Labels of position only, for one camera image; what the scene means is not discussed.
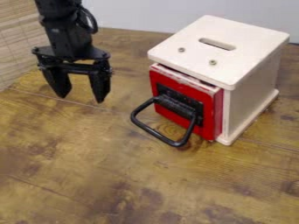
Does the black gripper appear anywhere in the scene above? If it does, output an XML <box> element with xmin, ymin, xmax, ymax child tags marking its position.
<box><xmin>32</xmin><ymin>11</ymin><xmax>112</xmax><ymax>103</ymax></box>

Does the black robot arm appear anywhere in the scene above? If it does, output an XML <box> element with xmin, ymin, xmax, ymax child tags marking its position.
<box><xmin>32</xmin><ymin>0</ymin><xmax>112</xmax><ymax>103</ymax></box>

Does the red drawer front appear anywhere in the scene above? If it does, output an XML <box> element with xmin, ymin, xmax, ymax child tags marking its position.
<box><xmin>149</xmin><ymin>63</ymin><xmax>224</xmax><ymax>141</ymax></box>

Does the white wooden drawer box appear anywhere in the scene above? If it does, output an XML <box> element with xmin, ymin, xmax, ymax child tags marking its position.
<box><xmin>148</xmin><ymin>15</ymin><xmax>290</xmax><ymax>145</ymax></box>

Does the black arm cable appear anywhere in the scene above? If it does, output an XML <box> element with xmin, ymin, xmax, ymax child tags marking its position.
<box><xmin>77</xmin><ymin>6</ymin><xmax>100</xmax><ymax>35</ymax></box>

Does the black metal drawer handle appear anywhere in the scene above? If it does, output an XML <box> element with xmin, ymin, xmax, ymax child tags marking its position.
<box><xmin>131</xmin><ymin>94</ymin><xmax>203</xmax><ymax>147</ymax></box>

